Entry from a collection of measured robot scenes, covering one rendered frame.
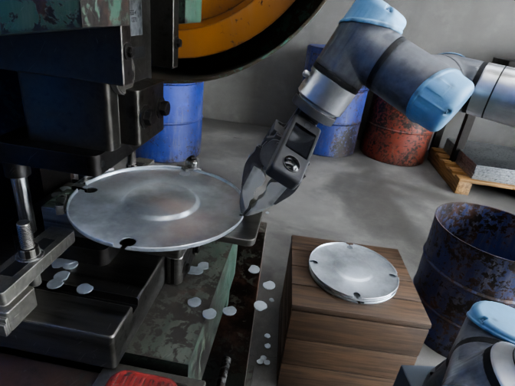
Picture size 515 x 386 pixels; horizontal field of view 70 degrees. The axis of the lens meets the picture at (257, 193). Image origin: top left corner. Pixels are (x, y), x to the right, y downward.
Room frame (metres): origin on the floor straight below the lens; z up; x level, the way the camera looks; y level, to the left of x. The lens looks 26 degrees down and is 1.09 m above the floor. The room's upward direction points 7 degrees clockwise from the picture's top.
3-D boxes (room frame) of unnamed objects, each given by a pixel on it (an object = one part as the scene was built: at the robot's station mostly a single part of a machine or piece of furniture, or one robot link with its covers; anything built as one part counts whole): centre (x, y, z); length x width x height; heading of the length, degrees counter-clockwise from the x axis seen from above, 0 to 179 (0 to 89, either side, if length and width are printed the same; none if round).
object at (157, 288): (0.57, 0.29, 0.68); 0.45 x 0.30 x 0.06; 175
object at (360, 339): (1.00, -0.34, 0.18); 0.40 x 0.38 x 0.35; 88
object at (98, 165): (0.57, 0.29, 0.86); 0.20 x 0.16 x 0.05; 175
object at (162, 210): (0.55, 0.16, 0.78); 0.29 x 0.29 x 0.01
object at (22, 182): (0.49, 0.36, 0.81); 0.02 x 0.02 x 0.14
